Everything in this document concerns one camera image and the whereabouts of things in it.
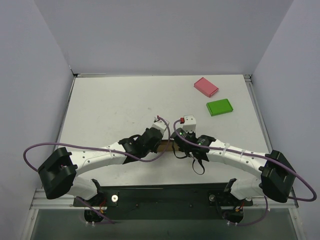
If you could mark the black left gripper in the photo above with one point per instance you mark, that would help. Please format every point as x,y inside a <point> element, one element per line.
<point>155,136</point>

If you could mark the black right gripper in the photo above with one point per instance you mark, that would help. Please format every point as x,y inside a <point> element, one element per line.
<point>180,141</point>

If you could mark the brown cardboard paper box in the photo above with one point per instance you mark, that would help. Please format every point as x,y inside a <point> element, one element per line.
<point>166,145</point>

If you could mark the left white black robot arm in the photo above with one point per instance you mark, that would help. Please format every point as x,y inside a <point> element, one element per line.
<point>60,172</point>

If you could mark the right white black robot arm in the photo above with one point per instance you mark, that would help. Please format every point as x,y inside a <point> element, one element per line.
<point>269,179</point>

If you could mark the green paper box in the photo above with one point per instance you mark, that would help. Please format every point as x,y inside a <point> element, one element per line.
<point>219,107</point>

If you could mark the pink paper box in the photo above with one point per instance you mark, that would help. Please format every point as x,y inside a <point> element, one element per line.
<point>206,87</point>

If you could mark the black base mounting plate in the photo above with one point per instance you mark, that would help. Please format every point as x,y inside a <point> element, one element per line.
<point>202,201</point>

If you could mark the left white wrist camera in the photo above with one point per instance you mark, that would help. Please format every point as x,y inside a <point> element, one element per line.
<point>160,124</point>

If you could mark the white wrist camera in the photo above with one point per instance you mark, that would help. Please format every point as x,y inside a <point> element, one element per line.
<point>188,123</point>
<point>160,124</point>

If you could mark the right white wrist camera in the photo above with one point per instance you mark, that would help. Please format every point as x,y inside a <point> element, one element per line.
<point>188,123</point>

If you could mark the aluminium table frame rail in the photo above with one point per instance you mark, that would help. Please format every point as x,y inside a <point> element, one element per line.
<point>104,110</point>

